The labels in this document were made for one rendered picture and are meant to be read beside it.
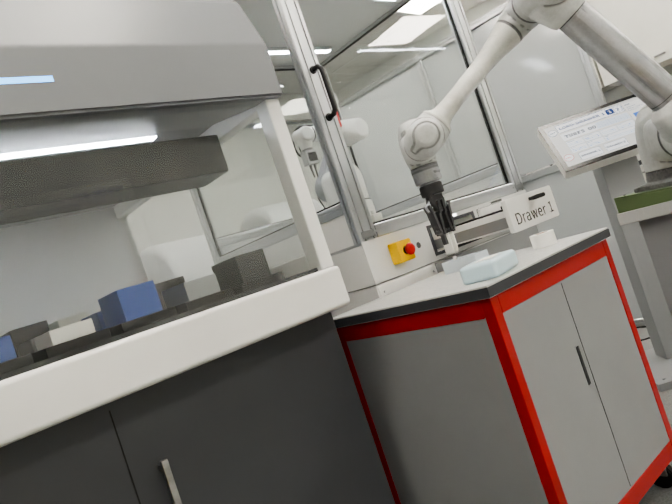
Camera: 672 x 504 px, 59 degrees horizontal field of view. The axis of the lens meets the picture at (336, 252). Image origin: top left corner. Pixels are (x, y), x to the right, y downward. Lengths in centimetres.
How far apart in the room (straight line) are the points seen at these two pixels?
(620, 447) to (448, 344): 53
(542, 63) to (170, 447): 315
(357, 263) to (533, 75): 223
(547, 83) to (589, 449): 263
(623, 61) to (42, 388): 169
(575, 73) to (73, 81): 298
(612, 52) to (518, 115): 200
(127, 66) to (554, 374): 119
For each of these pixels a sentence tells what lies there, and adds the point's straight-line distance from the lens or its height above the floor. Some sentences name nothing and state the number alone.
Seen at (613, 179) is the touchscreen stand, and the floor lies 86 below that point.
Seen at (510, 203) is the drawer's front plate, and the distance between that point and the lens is 199.
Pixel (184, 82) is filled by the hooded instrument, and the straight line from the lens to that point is 145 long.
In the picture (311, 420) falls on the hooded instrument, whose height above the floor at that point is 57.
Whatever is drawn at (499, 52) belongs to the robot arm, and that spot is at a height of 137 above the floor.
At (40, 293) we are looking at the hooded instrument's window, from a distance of 122.
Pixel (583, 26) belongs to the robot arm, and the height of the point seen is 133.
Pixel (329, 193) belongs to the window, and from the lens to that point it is 202.
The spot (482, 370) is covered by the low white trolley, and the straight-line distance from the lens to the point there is 146.
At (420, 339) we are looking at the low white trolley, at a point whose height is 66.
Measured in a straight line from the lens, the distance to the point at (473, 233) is 207.
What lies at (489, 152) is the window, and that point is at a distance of 263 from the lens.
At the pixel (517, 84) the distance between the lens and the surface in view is 394.
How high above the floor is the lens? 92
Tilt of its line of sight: 1 degrees up
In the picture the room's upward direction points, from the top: 19 degrees counter-clockwise
